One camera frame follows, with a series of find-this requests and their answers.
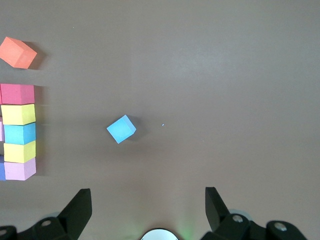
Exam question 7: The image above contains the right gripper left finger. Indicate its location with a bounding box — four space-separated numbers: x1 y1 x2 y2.
0 188 93 240

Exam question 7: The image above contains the blue foam cube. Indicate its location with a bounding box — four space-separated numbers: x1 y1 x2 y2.
3 122 37 145
106 114 137 145

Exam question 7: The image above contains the purple foam cube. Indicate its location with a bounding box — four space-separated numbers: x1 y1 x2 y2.
0 154 7 181

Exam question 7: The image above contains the red foam cube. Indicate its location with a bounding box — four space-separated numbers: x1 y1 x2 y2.
0 83 35 106

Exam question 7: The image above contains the brown table mat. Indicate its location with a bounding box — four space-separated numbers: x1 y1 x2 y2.
0 0 320 240

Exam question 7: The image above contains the orange foam cube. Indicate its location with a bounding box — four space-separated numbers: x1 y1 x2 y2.
0 36 38 70

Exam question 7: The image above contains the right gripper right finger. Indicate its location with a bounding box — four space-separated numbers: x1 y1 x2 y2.
201 186 308 240

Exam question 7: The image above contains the yellow foam cube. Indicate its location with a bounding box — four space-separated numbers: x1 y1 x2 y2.
3 140 37 164
0 103 36 126

